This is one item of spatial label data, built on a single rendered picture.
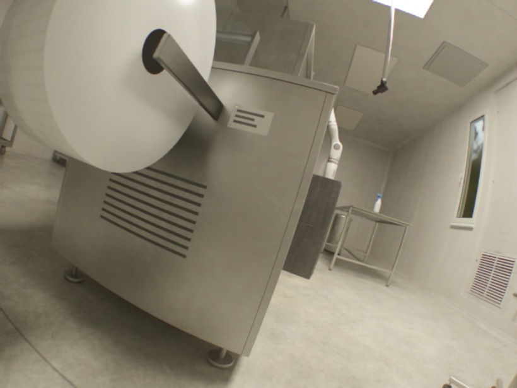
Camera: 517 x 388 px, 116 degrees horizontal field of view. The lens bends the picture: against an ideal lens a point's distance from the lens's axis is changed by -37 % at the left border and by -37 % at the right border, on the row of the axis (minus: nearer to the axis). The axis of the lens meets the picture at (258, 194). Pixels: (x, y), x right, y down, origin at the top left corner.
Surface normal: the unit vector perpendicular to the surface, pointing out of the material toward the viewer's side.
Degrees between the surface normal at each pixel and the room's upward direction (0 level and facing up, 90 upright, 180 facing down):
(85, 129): 90
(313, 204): 90
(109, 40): 90
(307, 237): 90
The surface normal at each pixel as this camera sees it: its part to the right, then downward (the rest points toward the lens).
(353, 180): -0.15, -0.07
